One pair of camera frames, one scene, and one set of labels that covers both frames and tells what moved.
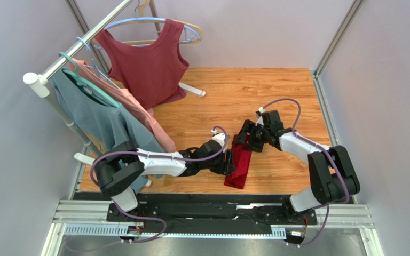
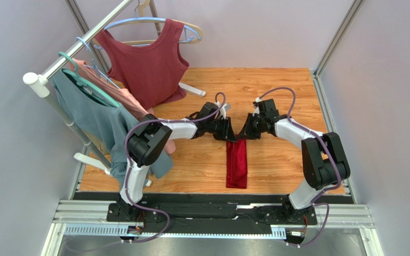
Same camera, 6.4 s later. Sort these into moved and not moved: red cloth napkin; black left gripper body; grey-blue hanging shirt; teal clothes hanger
Moved: black left gripper body
Not moved: grey-blue hanging shirt; red cloth napkin; teal clothes hanger
